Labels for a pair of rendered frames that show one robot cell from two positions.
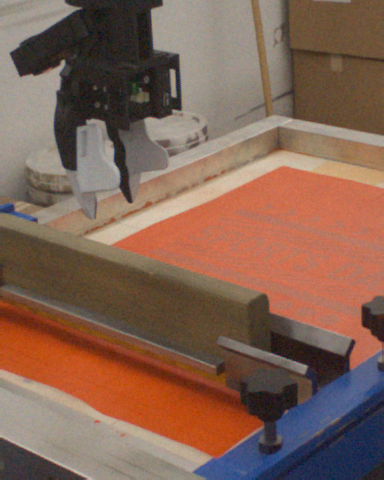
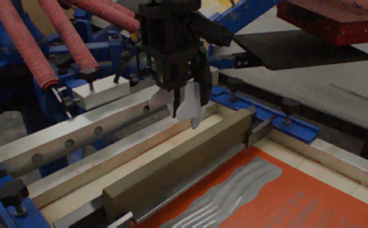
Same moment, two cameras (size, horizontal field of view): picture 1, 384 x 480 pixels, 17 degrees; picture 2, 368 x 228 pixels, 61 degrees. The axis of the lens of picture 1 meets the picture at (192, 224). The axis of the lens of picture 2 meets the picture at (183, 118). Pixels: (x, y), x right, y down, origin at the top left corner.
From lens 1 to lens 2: 1.21 m
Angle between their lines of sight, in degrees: 80
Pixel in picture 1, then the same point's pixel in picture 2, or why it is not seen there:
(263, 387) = (5, 186)
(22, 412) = (64, 130)
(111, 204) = (362, 173)
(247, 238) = not seen: outside the picture
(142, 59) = (149, 45)
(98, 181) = (159, 98)
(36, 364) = not seen: hidden behind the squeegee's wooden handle
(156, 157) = (182, 112)
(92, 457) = (17, 145)
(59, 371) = not seen: hidden behind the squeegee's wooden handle
